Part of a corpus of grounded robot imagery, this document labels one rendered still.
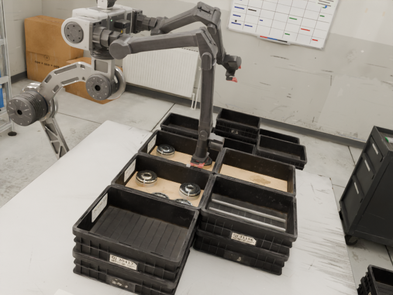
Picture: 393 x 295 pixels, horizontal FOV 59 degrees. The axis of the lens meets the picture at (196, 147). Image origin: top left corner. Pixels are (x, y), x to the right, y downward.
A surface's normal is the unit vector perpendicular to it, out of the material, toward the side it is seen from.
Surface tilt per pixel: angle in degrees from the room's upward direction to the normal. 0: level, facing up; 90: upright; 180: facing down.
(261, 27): 90
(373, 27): 90
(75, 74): 90
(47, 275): 0
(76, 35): 90
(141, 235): 0
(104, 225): 0
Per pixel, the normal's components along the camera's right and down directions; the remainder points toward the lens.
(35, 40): -0.14, 0.47
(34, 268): 0.17, -0.86
